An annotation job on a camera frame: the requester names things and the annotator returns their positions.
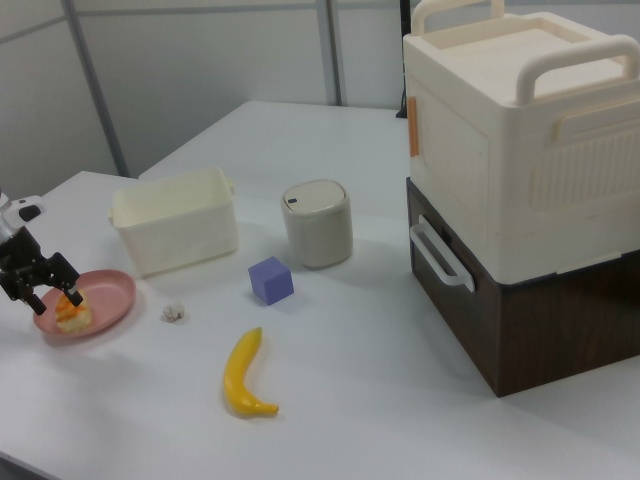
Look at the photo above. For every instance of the bread slice with orange stripes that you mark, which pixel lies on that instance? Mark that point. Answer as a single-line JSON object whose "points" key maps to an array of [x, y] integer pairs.
{"points": [[72, 315]]}

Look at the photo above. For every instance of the pink plate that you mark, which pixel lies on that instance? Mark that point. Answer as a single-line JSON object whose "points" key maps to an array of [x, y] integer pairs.
{"points": [[102, 300]]}

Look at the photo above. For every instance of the beige mini trash can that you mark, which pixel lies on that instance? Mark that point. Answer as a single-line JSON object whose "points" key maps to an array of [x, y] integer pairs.
{"points": [[317, 225]]}

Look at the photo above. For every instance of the purple cube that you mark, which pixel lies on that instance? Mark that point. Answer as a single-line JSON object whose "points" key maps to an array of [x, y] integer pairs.
{"points": [[271, 282]]}

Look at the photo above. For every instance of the yellow banana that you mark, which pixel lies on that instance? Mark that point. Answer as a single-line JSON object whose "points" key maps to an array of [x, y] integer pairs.
{"points": [[241, 370]]}

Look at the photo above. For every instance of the cream plastic basket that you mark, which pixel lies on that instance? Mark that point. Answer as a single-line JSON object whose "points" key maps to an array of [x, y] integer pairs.
{"points": [[175, 225]]}

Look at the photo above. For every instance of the dark brown wooden drawer box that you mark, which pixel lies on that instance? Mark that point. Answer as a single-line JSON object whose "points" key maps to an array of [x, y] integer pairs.
{"points": [[550, 330]]}

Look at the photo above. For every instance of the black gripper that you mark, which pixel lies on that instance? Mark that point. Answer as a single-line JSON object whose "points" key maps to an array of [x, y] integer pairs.
{"points": [[19, 255]]}

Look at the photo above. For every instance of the crumpled white paper ball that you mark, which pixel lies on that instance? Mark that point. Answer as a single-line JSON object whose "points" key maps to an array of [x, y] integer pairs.
{"points": [[173, 312]]}

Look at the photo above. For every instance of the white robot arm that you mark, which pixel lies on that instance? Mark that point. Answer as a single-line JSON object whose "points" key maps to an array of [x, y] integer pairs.
{"points": [[15, 212]]}

